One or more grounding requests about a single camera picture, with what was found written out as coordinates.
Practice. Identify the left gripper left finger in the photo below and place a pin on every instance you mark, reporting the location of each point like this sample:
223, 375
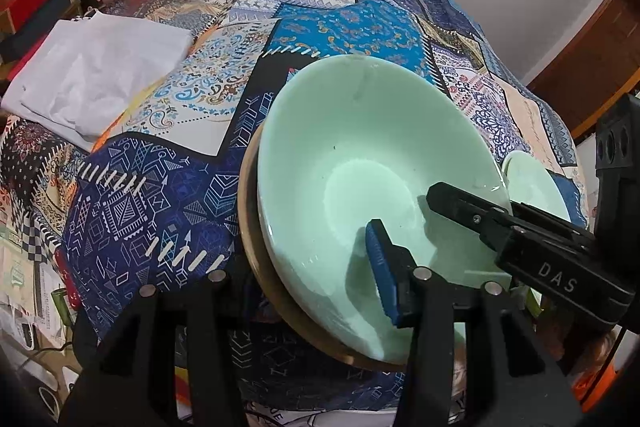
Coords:
127, 377

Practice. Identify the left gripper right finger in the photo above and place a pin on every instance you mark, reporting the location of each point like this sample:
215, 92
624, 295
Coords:
510, 379

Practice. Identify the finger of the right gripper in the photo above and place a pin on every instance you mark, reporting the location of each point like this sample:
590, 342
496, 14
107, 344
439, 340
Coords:
470, 211
550, 214

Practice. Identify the mint green plate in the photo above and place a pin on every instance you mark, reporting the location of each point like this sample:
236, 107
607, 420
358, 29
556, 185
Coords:
528, 182

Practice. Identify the mint green bowl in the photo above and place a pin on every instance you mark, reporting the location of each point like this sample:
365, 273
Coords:
350, 139

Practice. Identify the person's right hand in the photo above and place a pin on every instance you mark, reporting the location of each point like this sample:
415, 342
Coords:
574, 345

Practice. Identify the patchwork patterned tablecloth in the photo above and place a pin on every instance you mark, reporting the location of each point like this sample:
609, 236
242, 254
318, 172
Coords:
160, 141

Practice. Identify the wooden door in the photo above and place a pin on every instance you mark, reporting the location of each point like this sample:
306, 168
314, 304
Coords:
598, 66

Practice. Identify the white folded cloth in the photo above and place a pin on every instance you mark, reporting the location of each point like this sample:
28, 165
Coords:
86, 73

